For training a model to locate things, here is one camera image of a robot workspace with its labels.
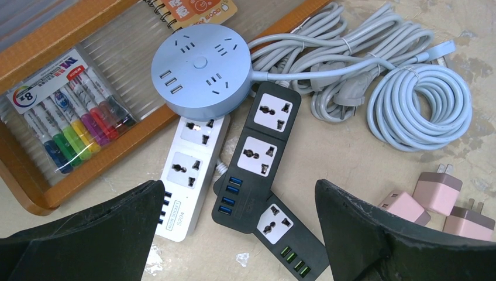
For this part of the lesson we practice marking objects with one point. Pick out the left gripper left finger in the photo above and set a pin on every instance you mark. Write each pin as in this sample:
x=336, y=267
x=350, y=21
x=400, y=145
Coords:
x=109, y=241

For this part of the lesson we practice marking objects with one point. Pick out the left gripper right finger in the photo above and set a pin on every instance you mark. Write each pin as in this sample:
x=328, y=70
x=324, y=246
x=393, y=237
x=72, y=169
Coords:
x=364, y=242

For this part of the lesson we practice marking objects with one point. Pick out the pink plug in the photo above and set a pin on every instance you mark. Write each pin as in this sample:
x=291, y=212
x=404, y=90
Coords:
x=469, y=222
x=401, y=204
x=438, y=191

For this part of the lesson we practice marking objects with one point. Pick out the black power strip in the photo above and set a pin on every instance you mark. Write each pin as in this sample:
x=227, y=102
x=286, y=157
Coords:
x=290, y=241
x=246, y=185

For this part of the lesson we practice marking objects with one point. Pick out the white power strip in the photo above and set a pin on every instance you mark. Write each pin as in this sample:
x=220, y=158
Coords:
x=187, y=174

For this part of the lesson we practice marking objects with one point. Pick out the round blue power hub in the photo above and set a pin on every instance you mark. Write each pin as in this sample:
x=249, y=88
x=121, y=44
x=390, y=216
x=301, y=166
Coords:
x=203, y=71

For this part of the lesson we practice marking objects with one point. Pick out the colour marker pack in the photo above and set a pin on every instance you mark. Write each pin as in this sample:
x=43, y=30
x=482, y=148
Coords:
x=69, y=109

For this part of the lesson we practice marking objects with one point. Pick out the orange wooden rack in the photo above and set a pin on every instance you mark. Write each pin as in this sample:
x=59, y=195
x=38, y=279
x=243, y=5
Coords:
x=33, y=34

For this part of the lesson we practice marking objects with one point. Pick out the orange snack packet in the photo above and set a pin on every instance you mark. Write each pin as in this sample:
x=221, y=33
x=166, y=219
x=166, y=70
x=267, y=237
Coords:
x=179, y=14

